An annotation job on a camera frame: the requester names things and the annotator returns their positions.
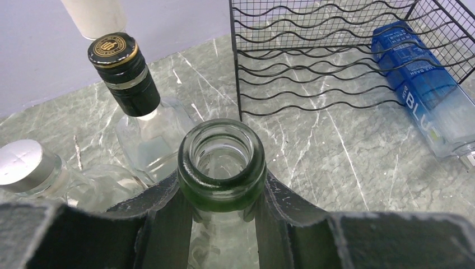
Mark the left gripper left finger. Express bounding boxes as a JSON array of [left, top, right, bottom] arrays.
[[1, 173, 192, 268]]

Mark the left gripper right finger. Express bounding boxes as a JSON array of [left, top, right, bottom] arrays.
[[255, 174, 474, 268]]

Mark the clear square bottle black cap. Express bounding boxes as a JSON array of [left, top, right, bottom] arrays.
[[87, 32, 196, 185]]

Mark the clear slim bottle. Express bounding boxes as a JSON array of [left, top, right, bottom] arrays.
[[178, 118, 267, 268]]

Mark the clear bottle dark label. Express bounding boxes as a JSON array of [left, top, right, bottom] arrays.
[[1, 139, 147, 212]]

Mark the blue square glass bottle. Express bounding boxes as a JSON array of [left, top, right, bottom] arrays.
[[371, 21, 474, 169]]

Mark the black wire wine rack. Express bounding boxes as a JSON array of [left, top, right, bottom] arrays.
[[229, 1, 474, 117]]

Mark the white PVC pipe frame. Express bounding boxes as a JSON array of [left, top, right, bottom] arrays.
[[61, 0, 127, 40]]

